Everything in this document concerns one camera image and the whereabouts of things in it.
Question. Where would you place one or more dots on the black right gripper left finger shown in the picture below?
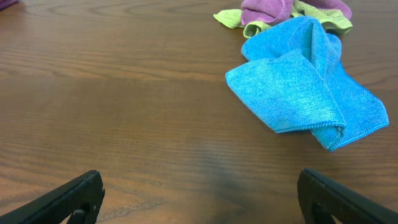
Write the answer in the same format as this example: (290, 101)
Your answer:
(78, 201)

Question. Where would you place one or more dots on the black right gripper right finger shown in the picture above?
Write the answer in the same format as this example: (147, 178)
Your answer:
(322, 200)

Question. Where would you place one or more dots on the blue microfiber cloth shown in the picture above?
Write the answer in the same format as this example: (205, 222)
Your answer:
(294, 80)

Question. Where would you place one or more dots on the crumpled purple cloth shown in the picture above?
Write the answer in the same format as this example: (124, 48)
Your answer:
(276, 11)

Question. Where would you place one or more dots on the crumpled green cloth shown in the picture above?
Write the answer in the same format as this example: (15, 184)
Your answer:
(332, 20)

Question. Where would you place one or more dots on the folded purple cloth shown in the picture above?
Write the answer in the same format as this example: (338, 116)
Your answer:
(6, 3)

